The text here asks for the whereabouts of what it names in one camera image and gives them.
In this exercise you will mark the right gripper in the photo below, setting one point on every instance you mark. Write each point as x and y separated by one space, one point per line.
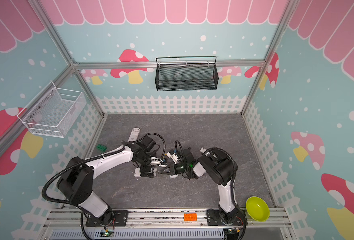
175 168

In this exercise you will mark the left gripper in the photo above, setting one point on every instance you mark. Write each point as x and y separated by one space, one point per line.
143 169

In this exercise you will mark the white remote control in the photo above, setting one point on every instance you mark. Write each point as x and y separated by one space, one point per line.
134 134
145 173

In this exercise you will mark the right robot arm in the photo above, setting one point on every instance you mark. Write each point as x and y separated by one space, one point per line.
219 166

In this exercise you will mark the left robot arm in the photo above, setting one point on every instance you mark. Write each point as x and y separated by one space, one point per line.
74 184

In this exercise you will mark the green toy brick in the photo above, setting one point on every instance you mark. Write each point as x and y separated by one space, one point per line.
101 147

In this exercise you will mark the lime green bowl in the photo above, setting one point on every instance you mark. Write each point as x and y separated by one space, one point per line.
257 209

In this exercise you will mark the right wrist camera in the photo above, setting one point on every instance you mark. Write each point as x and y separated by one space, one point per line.
172 154

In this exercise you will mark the orange toy brick on rail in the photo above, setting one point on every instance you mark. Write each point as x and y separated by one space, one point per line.
190 217

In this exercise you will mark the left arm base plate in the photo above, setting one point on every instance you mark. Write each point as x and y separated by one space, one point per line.
111 218

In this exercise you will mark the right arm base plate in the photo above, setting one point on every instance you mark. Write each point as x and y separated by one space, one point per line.
218 217

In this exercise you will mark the black mesh wall basket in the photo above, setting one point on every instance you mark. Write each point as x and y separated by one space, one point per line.
192 73

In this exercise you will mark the white wire wall basket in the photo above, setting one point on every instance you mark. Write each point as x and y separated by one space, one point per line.
53 113

